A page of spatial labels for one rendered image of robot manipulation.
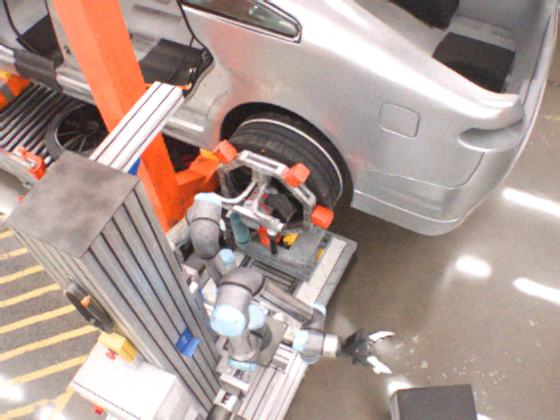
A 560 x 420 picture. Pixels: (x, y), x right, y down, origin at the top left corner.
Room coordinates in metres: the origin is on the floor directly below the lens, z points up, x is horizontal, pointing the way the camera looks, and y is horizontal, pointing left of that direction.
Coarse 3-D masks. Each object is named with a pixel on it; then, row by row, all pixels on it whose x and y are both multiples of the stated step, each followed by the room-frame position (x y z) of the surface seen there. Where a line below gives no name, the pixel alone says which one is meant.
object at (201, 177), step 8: (200, 160) 2.02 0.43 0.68; (208, 160) 2.01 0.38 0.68; (192, 168) 1.96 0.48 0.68; (200, 168) 1.96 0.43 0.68; (208, 168) 1.95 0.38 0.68; (176, 176) 1.82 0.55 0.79; (184, 176) 1.84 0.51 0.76; (192, 176) 1.85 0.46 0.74; (200, 176) 1.86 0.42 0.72; (208, 176) 1.89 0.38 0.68; (216, 176) 1.92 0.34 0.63; (184, 184) 1.73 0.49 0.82; (192, 184) 1.78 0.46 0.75; (200, 184) 1.83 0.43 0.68; (208, 184) 1.85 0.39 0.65; (216, 184) 1.91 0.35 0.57; (184, 192) 1.72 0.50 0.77; (192, 192) 1.77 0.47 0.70; (200, 192) 1.79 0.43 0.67; (208, 192) 1.84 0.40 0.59; (184, 200) 1.70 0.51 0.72; (192, 200) 1.73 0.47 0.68
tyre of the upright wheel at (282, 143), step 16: (272, 112) 1.86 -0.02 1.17; (240, 128) 1.85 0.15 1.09; (256, 128) 1.77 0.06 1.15; (272, 128) 1.74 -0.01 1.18; (288, 128) 1.73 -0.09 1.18; (304, 128) 1.73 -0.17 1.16; (240, 144) 1.71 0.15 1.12; (256, 144) 1.66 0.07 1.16; (272, 144) 1.63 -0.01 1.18; (288, 144) 1.63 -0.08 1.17; (304, 144) 1.64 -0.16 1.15; (320, 144) 1.67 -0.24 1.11; (288, 160) 1.56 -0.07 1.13; (304, 160) 1.56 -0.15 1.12; (320, 160) 1.59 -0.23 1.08; (336, 160) 1.63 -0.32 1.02; (320, 176) 1.52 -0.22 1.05; (336, 176) 1.58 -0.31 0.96; (240, 192) 1.74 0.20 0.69; (320, 192) 1.47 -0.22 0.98; (336, 192) 1.53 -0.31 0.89
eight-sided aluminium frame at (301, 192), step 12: (240, 156) 1.63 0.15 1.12; (252, 156) 1.62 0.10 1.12; (216, 168) 1.70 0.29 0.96; (228, 168) 1.66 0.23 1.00; (264, 168) 1.54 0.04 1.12; (276, 168) 1.54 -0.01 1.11; (288, 168) 1.54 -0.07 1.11; (228, 180) 1.73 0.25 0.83; (228, 192) 1.69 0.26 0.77; (300, 192) 1.45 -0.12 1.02; (240, 204) 1.66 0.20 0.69; (312, 204) 1.43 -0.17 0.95; (288, 228) 1.49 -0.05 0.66; (300, 228) 1.44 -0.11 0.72
